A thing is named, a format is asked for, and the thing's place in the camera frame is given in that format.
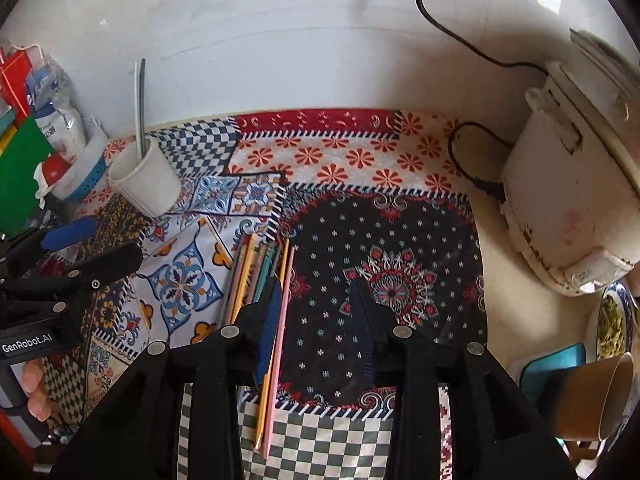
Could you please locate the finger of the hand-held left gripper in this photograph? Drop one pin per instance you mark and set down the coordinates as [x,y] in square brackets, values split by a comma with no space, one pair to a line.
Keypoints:
[70,232]
[110,262]

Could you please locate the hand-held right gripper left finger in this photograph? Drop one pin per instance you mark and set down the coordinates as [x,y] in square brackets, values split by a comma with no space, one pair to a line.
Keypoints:
[267,332]

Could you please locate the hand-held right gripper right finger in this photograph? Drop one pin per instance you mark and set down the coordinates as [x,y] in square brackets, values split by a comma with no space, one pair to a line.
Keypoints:
[362,332]

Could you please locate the bundle of coloured chopsticks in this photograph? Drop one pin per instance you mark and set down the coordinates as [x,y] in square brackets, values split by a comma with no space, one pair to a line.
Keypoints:
[250,270]

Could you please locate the white paper cup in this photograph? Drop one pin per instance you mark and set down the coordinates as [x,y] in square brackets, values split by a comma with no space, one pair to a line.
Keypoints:
[147,180]

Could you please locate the person's left hand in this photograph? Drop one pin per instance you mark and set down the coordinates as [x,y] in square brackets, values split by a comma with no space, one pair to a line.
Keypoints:
[35,385]

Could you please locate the white tub with blue band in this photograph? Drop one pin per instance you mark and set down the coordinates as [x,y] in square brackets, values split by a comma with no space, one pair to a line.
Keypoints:
[87,170]

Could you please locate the red and white packet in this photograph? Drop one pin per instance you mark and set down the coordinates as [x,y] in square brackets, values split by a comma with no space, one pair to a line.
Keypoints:
[52,167]

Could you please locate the green box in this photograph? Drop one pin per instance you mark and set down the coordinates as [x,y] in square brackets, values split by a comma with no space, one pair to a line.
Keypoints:
[25,175]

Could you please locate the patterned patchwork tablecloth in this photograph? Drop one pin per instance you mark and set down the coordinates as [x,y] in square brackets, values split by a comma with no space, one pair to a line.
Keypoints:
[400,240]

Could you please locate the clear plastic bag of packets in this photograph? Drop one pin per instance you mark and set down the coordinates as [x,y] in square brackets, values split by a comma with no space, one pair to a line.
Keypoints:
[55,120]

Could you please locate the red box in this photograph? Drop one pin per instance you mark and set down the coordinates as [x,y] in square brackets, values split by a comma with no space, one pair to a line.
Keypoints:
[15,75]

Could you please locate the teal flat box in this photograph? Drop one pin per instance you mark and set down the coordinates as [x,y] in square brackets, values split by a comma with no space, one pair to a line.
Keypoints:
[550,362]

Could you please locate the brown paper cup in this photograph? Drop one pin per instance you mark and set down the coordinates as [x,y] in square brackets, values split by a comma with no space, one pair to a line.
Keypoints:
[580,395]

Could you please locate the blue-rimmed plate with food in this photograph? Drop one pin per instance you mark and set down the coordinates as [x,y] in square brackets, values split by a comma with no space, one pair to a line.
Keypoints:
[612,320]

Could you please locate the white rice cooker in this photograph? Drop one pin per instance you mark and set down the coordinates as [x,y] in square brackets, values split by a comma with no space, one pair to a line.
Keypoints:
[565,180]

